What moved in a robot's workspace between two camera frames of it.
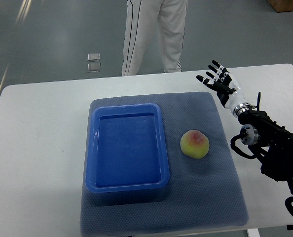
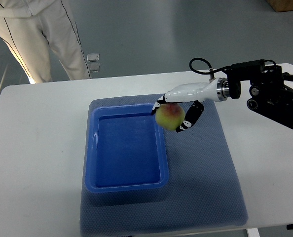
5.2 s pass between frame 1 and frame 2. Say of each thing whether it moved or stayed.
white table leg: stayed
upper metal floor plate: stayed
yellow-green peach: moved
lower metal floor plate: stayed
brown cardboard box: stayed
